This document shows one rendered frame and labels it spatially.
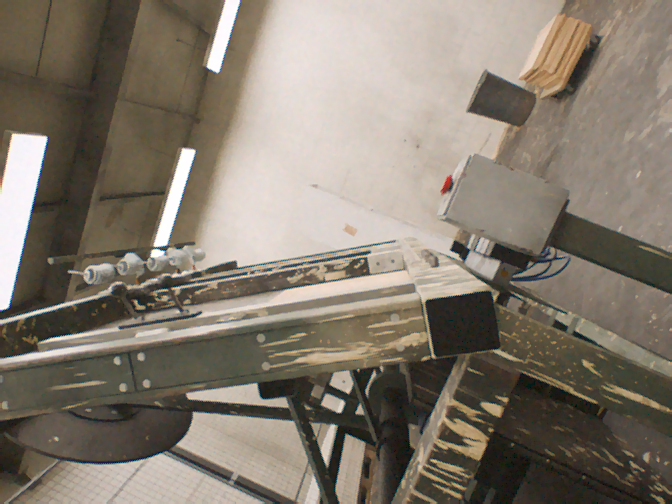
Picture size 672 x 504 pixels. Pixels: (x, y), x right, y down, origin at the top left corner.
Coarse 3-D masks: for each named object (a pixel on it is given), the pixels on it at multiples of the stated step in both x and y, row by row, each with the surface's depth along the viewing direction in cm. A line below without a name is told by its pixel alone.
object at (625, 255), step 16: (560, 224) 75; (576, 224) 75; (592, 224) 75; (560, 240) 75; (576, 240) 75; (592, 240) 75; (608, 240) 75; (624, 240) 74; (640, 240) 74; (576, 256) 80; (592, 256) 75; (608, 256) 75; (624, 256) 74; (640, 256) 74; (656, 256) 74; (624, 272) 75; (640, 272) 74; (656, 272) 74; (656, 288) 79
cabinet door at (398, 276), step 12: (372, 276) 143; (384, 276) 139; (396, 276) 133; (408, 276) 127; (300, 288) 146; (312, 288) 142; (324, 288) 137; (336, 288) 132; (348, 288) 128; (276, 300) 127
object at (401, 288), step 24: (360, 288) 107; (384, 288) 102; (408, 288) 101; (216, 312) 110; (240, 312) 106; (264, 312) 106; (288, 312) 105; (72, 336) 114; (96, 336) 111; (120, 336) 110
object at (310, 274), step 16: (128, 256) 177; (368, 256) 163; (384, 256) 163; (400, 256) 162; (144, 272) 178; (272, 272) 168; (288, 272) 168; (304, 272) 167; (320, 272) 166; (352, 272) 165; (368, 272) 164; (128, 288) 174; (144, 288) 175; (176, 288) 174; (192, 288) 173; (208, 288) 172; (224, 288) 171; (240, 288) 170; (256, 288) 169; (272, 288) 169; (144, 304) 175; (160, 304) 175
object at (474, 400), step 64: (448, 256) 285; (512, 320) 75; (448, 384) 83; (512, 384) 76; (576, 384) 74; (640, 384) 73; (384, 448) 159; (448, 448) 78; (512, 448) 87; (576, 448) 98
